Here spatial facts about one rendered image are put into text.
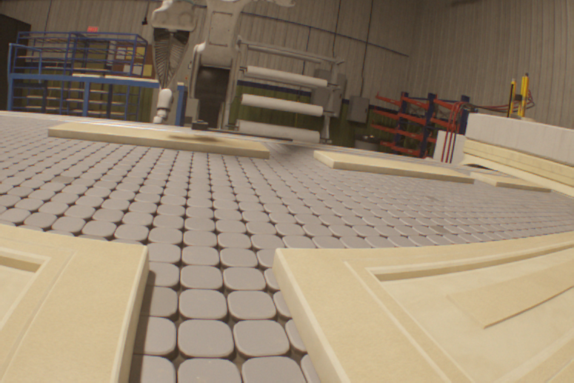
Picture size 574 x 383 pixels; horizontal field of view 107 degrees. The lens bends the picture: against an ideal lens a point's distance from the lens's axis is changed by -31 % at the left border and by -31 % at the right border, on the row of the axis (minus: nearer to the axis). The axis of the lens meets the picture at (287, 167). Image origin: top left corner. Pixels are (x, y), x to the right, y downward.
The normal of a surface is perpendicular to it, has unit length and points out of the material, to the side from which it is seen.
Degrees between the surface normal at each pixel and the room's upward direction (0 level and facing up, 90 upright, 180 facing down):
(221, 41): 123
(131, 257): 0
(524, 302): 0
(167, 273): 0
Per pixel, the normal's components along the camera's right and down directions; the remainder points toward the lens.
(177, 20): 0.26, 0.24
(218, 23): 0.07, 0.72
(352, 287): 0.16, -0.97
